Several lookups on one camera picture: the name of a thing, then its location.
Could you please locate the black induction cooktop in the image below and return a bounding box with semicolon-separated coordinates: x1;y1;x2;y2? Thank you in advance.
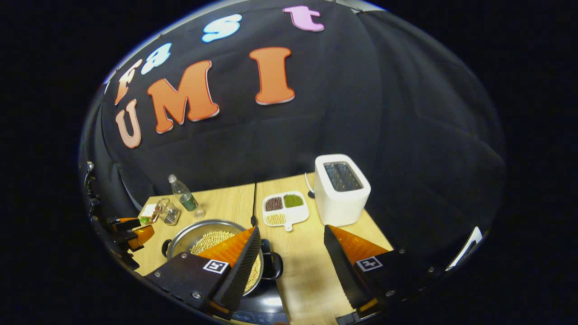
228;282;292;325

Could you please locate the white toaster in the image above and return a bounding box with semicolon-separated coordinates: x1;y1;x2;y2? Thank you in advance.
314;154;372;227

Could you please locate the white divided dish with beans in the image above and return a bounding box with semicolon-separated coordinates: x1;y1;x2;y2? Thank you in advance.
262;191;310;232

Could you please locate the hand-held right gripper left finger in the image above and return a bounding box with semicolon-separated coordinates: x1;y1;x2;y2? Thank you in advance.
144;226;262;321

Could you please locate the small white plate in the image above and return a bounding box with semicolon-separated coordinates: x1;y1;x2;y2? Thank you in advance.
138;204;158;225

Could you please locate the metal wire basket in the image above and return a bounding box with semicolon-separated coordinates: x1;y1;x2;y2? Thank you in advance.
155;198;182;226

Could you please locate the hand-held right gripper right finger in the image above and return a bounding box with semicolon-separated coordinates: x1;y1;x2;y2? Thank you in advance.
323;224;447;316

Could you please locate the clear plastic water bottle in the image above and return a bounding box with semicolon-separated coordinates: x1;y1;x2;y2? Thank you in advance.
168;174;206;220

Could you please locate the steel pot with soybeans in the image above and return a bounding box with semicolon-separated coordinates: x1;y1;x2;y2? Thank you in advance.
161;219;284;297

